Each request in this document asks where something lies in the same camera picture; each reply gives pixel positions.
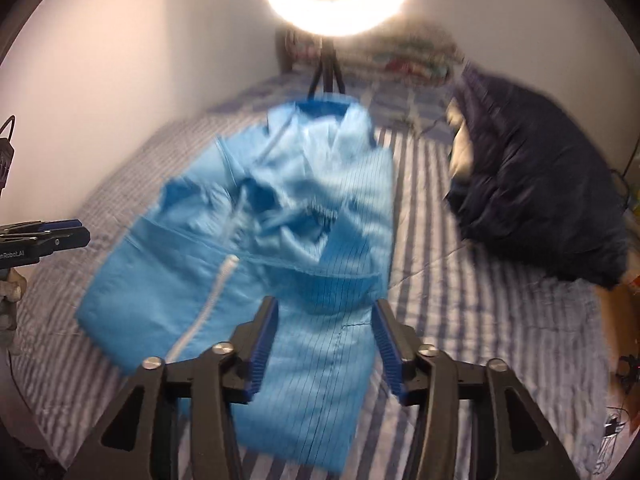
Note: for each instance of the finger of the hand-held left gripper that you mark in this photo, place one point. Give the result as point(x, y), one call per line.
point(62, 224)
point(67, 241)

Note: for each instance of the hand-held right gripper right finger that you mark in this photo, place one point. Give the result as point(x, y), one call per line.
point(389, 345)

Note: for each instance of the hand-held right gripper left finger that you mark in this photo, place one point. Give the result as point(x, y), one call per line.
point(262, 342)

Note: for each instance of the blue work coat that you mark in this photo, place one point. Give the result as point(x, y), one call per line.
point(300, 210)

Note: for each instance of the person's left hand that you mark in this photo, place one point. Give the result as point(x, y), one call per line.
point(9, 305)

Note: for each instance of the striped bed sheet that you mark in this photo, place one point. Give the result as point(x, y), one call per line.
point(475, 335)

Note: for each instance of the dark hanging object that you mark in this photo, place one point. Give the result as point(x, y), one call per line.
point(6, 155)

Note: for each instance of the navy puffer jacket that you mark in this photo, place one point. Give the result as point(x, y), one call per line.
point(530, 175)

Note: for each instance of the brown cardboard box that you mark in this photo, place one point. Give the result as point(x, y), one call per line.
point(622, 330)

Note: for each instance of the floral blanket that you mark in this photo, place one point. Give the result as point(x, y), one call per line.
point(410, 60)

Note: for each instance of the black light tripod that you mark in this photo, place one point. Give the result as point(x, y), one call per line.
point(327, 62)

